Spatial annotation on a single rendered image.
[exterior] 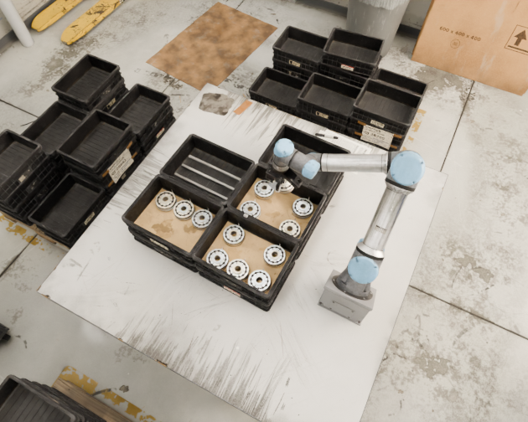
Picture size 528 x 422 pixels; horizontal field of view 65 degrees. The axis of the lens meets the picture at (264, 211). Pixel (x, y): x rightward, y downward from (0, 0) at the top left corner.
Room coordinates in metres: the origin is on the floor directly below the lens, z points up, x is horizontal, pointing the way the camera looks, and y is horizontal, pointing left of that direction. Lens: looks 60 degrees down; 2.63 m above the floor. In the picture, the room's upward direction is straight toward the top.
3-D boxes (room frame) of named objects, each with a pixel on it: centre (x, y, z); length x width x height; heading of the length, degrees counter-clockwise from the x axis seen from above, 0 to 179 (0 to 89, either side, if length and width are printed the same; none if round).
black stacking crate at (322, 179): (1.30, -0.21, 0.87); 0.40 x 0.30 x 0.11; 61
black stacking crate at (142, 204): (0.97, 0.43, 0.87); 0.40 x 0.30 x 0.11; 61
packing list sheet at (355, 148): (1.52, -0.44, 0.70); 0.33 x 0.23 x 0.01; 63
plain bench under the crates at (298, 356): (1.00, 0.03, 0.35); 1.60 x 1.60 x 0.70; 63
